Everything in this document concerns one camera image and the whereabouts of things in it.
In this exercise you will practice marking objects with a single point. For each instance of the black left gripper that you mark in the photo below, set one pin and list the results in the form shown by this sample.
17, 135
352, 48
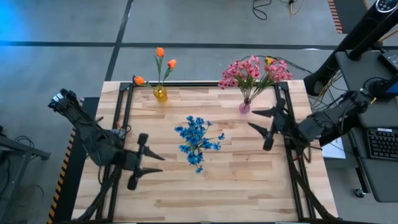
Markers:
130, 160

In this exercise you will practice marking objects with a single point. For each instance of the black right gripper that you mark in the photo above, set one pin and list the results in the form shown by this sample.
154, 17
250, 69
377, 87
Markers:
286, 129

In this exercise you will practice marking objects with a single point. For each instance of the blue artificial flower bunch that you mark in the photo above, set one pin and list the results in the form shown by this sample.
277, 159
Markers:
217, 145
189, 133

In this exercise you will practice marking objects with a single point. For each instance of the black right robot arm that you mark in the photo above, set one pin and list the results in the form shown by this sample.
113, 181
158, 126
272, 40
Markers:
329, 119

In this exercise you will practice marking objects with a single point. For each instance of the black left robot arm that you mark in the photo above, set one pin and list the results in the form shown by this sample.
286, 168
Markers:
93, 140

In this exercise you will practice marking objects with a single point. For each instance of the pink glass vase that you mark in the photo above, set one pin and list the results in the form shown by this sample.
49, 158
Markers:
244, 109

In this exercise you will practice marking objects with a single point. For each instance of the yellow glass vase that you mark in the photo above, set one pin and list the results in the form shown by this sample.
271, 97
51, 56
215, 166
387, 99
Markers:
160, 95

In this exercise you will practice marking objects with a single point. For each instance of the yellow power plug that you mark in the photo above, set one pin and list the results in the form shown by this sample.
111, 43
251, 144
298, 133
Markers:
269, 59

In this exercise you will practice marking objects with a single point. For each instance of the white paper sheet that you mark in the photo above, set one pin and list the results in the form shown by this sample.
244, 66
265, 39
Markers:
335, 152

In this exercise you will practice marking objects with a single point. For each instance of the grey side desk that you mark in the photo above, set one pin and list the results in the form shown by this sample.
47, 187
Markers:
351, 68

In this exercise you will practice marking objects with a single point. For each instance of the black caster wheel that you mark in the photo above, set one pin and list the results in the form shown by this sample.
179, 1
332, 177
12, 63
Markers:
359, 193

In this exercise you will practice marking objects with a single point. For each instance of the black keyboard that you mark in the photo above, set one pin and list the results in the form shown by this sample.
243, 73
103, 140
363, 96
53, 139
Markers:
384, 144

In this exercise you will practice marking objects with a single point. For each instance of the black round desk device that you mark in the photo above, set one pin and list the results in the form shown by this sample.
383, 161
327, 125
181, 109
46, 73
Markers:
382, 90

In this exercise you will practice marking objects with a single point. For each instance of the grey metal stand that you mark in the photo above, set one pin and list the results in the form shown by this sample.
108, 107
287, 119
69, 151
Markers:
25, 148

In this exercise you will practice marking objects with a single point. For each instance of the dark mat hazard tape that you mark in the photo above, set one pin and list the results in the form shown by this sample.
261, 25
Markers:
348, 15

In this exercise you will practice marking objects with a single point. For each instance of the black tower fan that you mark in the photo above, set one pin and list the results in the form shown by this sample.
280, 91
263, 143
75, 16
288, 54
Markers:
367, 28

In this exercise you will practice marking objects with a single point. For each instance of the black laptop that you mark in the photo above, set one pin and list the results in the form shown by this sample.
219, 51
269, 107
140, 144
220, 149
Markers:
391, 60

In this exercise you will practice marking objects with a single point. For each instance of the black base plate hazard tape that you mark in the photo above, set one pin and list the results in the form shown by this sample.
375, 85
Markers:
74, 180

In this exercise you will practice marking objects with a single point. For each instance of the black aluminium table frame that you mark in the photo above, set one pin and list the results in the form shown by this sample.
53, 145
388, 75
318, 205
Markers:
192, 84

